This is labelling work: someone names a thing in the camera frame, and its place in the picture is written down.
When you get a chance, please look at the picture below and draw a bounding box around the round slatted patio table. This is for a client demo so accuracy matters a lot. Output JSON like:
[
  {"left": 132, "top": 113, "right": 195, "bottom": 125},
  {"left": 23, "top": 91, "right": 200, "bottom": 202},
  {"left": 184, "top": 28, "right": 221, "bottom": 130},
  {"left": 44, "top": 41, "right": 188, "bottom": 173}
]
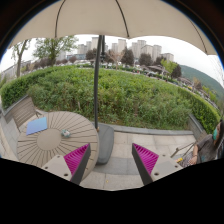
[{"left": 17, "top": 111, "right": 98, "bottom": 179}]

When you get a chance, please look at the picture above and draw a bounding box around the beige patio umbrella canopy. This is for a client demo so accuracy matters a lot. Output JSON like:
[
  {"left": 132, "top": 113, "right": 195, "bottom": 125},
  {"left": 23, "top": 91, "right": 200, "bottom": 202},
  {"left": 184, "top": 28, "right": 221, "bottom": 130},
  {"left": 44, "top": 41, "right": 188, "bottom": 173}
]
[{"left": 11, "top": 0, "right": 217, "bottom": 55}]

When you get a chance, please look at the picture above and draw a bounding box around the seated person with face mask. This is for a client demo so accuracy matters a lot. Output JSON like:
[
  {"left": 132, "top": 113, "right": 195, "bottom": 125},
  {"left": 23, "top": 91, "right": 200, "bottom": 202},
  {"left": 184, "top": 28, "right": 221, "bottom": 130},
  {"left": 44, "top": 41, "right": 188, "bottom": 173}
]
[{"left": 180, "top": 120, "right": 224, "bottom": 168}]

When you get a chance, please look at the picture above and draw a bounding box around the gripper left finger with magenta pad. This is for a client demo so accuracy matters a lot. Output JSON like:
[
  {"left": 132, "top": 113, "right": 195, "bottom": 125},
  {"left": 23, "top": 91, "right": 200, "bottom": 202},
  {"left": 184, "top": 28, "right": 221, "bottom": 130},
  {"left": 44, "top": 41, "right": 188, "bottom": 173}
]
[{"left": 42, "top": 144, "right": 91, "bottom": 185}]

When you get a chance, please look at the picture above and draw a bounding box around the slatted patio chair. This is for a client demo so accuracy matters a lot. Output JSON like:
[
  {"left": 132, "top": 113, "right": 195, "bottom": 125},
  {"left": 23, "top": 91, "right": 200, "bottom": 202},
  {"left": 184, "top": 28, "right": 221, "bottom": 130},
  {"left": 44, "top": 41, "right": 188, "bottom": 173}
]
[{"left": 2, "top": 95, "right": 41, "bottom": 128}]

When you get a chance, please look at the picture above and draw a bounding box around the grey umbrella base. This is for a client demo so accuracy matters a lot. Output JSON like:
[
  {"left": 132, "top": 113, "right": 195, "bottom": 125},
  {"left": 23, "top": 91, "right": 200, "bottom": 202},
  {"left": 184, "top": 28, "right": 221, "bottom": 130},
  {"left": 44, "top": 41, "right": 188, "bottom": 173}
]
[{"left": 93, "top": 123, "right": 114, "bottom": 165}]

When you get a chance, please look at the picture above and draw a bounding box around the dark umbrella pole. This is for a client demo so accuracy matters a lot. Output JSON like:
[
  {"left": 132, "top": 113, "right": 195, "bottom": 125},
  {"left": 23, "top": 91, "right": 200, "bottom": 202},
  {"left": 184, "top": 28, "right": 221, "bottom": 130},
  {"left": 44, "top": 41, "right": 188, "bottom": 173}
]
[{"left": 94, "top": 35, "right": 103, "bottom": 131}]

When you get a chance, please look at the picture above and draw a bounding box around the green hedge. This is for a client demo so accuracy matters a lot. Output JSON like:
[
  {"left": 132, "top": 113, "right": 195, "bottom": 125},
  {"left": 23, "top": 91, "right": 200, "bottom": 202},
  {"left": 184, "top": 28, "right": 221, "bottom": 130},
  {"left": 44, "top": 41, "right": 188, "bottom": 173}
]
[{"left": 0, "top": 66, "right": 220, "bottom": 133}]

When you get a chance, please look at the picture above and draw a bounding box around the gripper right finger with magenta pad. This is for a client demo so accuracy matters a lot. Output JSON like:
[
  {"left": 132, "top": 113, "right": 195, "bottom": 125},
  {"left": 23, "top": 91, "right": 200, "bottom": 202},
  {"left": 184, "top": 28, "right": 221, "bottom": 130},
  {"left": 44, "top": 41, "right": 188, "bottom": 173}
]
[{"left": 132, "top": 143, "right": 182, "bottom": 185}]

